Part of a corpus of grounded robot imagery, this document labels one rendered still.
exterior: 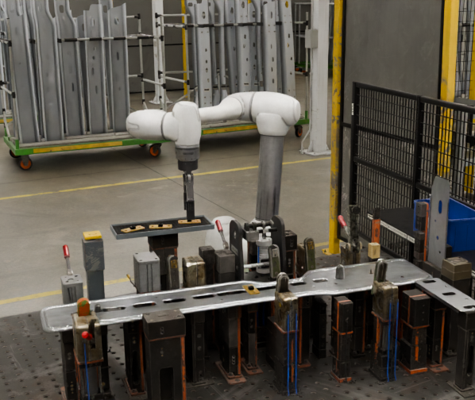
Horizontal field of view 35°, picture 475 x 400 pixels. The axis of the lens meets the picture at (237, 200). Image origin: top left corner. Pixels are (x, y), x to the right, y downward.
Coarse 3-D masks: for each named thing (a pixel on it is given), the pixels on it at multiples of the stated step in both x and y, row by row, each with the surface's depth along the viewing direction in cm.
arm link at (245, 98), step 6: (228, 96) 323; (234, 96) 321; (240, 96) 322; (246, 96) 322; (252, 96) 321; (246, 102) 321; (246, 108) 321; (246, 114) 322; (240, 120) 325; (246, 120) 325; (252, 120) 324
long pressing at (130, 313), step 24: (360, 264) 286; (408, 264) 286; (192, 288) 265; (216, 288) 265; (240, 288) 265; (288, 288) 264; (312, 288) 264; (336, 288) 264; (360, 288) 265; (48, 312) 247; (72, 312) 246; (120, 312) 246; (144, 312) 246; (192, 312) 248
